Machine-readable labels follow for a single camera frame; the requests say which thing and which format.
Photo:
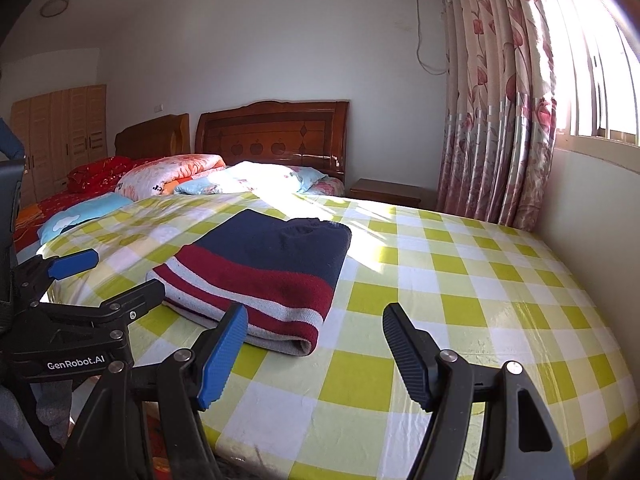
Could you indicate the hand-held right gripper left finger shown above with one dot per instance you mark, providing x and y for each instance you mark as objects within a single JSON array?
[{"x": 222, "y": 355}]

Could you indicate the red patterned bed sheet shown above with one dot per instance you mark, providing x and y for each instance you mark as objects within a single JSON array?
[{"x": 50, "y": 207}]

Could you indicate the pink floral curtain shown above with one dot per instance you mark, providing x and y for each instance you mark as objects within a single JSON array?
[{"x": 490, "y": 110}]

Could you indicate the pink orange floral quilt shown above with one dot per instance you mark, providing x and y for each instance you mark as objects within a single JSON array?
[{"x": 160, "y": 175}]

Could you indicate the white blue floral quilt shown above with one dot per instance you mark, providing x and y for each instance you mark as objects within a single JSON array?
[{"x": 260, "y": 175}]

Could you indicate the large carved wooden headboard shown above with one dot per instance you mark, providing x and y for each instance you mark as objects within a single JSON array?
[{"x": 270, "y": 135}]

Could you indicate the light wooden wardrobe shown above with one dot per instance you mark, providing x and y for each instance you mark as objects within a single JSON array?
[{"x": 60, "y": 135}]

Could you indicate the small plain wooden headboard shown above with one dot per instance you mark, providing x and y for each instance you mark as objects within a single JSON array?
[{"x": 150, "y": 137}]

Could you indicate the round ceiling light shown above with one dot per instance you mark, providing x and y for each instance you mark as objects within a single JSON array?
[{"x": 53, "y": 8}]

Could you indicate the wooden nightstand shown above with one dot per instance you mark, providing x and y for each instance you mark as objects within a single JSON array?
[{"x": 390, "y": 191}]

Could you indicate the person's left hand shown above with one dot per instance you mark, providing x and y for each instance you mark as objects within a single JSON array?
[{"x": 55, "y": 405}]

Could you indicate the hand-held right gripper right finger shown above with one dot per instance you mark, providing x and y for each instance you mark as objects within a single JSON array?
[{"x": 407, "y": 355}]

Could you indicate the barred window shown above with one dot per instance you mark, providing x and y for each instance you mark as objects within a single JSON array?
[{"x": 600, "y": 60}]

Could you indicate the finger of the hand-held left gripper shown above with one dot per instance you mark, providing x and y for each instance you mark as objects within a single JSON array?
[
  {"x": 72, "y": 264},
  {"x": 125, "y": 305}
]

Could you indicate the red grey striped sweater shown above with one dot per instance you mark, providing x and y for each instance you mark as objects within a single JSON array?
[{"x": 260, "y": 260}]

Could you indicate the yellow checked bed sheet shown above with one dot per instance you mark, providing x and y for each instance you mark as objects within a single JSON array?
[{"x": 450, "y": 285}]

